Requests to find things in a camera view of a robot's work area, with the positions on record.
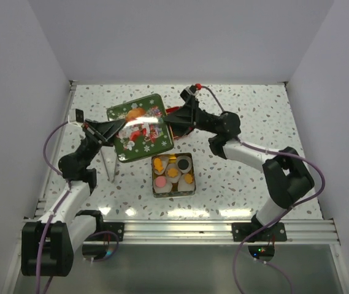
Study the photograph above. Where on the white paper cup bottom-left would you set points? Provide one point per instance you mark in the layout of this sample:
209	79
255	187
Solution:
166	189

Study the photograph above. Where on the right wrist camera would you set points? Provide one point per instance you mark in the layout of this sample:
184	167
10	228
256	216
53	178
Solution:
190	91

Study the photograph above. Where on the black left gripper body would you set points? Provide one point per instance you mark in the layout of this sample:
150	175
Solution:
92	139

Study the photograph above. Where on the white paper cup top-right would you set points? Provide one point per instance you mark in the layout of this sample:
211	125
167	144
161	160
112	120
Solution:
184	157

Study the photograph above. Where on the pink round cookie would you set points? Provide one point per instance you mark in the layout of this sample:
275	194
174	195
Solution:
160	181

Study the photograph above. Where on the white paper cup bottom-right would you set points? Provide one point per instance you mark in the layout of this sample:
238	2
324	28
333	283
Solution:
184	187

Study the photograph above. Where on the metal tongs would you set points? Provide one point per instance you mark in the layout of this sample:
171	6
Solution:
110	161

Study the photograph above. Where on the white paper cup top-left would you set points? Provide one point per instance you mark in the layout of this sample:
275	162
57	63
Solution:
165	160

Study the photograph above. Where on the black left base bracket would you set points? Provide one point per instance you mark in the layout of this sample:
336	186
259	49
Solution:
118	228

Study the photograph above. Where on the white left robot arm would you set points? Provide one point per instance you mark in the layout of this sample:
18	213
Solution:
48	244

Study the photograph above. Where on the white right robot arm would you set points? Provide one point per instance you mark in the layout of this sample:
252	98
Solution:
287	178

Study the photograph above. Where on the black round cookie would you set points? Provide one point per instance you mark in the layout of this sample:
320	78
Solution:
183	165

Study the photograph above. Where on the red tray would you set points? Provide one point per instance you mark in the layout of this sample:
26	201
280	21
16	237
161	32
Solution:
178	121

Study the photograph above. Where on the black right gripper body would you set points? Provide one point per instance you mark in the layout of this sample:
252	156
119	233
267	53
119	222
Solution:
203	120

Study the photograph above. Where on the black right base bracket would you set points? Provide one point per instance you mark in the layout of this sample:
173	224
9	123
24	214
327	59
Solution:
240	230

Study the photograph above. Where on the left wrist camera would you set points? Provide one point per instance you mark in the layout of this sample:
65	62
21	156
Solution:
75	117

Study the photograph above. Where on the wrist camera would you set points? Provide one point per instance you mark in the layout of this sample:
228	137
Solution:
190	91
75	117

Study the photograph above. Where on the white paper cup centre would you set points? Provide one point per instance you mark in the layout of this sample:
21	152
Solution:
173	180

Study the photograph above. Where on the black base bracket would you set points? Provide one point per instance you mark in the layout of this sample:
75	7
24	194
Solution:
240	230
118	228

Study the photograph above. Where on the gold tin lid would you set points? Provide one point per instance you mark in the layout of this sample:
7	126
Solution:
145	133

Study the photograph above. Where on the orange flower cookie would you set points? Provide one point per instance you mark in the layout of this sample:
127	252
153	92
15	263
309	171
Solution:
188	178

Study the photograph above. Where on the green square cookie tin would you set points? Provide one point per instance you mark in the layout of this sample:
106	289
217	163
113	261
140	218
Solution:
174	192

